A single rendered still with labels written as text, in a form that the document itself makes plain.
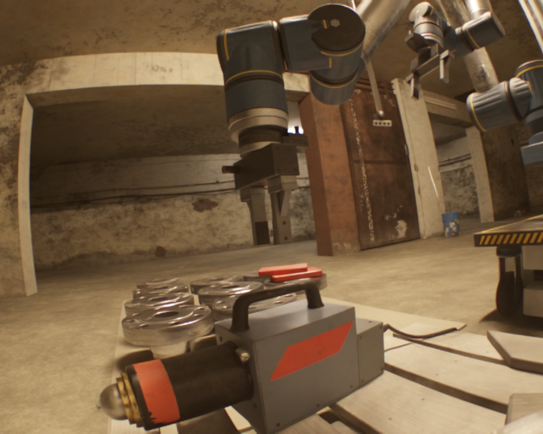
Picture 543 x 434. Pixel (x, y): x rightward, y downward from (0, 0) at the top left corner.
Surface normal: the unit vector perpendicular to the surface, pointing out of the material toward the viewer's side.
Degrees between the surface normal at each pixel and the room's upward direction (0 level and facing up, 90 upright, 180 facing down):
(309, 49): 137
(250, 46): 90
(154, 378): 39
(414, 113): 90
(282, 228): 90
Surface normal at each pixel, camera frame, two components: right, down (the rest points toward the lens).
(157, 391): 0.42, -0.58
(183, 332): 0.60, -0.11
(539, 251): -0.94, 0.09
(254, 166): -0.83, 0.07
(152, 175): 0.40, -0.09
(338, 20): -0.16, -0.03
